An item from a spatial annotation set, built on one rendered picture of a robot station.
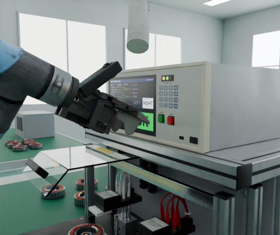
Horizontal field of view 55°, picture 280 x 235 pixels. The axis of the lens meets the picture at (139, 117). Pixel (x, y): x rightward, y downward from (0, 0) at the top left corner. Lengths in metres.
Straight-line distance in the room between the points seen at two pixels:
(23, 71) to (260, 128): 0.61
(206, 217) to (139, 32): 1.42
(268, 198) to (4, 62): 0.61
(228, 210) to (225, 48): 8.06
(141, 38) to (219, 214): 1.53
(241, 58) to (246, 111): 7.45
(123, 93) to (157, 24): 6.11
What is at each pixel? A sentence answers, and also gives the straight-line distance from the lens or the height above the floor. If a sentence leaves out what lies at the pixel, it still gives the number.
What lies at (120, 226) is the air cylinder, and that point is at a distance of 0.99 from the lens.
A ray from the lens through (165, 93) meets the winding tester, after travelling 0.71.
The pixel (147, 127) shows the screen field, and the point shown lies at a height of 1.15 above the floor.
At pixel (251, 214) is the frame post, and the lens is 0.66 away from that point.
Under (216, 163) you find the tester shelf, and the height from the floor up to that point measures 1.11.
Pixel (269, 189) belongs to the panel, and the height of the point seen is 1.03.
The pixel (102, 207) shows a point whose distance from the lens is 0.90.
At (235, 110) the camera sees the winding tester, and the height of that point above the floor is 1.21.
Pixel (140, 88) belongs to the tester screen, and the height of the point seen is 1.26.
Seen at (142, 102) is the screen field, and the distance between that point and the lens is 0.79.
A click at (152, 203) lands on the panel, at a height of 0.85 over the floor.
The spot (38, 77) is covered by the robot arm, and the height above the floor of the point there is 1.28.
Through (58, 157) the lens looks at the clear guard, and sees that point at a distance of 0.81.
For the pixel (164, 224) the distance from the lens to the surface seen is 0.74.
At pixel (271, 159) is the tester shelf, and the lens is 0.64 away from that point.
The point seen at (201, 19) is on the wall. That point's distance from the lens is 8.05.
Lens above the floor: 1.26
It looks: 6 degrees down
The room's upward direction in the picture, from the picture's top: straight up
